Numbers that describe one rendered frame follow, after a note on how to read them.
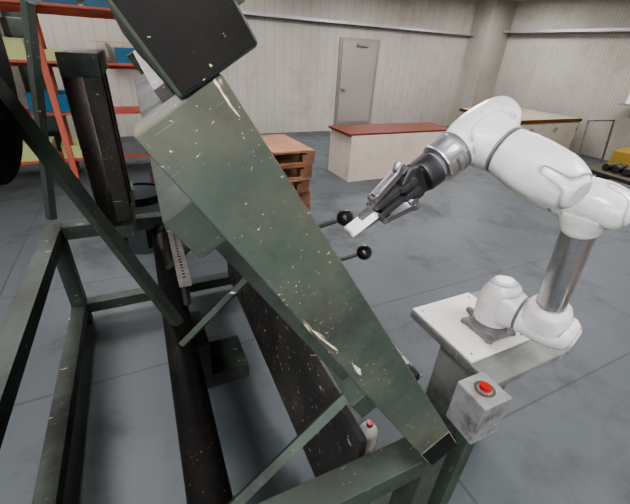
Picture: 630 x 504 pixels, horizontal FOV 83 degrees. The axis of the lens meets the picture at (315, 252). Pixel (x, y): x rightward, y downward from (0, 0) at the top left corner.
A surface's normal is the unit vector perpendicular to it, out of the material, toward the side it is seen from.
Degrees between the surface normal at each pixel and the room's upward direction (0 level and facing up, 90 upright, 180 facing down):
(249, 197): 90
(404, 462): 0
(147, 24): 90
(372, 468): 0
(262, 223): 90
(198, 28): 90
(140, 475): 0
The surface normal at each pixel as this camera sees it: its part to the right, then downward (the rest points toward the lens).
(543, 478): 0.05, -0.87
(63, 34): 0.43, 0.47
